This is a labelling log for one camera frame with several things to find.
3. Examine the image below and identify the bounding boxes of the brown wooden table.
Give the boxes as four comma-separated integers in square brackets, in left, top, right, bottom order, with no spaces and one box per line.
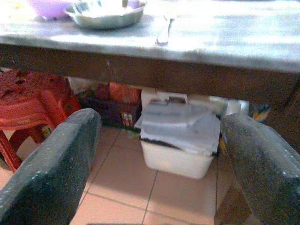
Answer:
[0,7,300,150]

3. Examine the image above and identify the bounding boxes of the steel spoon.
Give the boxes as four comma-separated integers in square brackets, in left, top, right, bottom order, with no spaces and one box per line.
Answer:
[155,14,177,46]

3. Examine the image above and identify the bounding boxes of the purple plastic bowl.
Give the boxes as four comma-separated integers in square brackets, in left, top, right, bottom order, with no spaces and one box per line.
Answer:
[26,0,74,21]

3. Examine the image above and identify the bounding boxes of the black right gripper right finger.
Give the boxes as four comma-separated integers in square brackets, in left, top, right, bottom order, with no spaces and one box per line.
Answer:
[220,114,300,225]

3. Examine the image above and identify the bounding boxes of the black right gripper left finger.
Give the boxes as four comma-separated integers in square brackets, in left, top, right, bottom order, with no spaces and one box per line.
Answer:
[0,108,102,225]

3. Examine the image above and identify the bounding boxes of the dark cardboard box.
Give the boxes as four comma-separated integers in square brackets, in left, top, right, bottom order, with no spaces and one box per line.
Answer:
[81,96,143,128]

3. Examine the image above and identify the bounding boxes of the white plastic bin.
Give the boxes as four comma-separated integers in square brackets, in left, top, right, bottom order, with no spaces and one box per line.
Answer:
[140,138,218,180]

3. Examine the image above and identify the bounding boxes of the white plastic container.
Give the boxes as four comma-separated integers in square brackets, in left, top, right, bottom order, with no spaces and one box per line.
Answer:
[210,96,249,118]

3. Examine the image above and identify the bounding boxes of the red plastic stool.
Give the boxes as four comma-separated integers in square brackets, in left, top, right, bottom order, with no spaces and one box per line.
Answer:
[0,70,83,173]

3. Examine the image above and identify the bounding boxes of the steel round bowl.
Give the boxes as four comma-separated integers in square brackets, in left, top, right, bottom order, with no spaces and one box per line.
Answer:
[64,0,147,30]

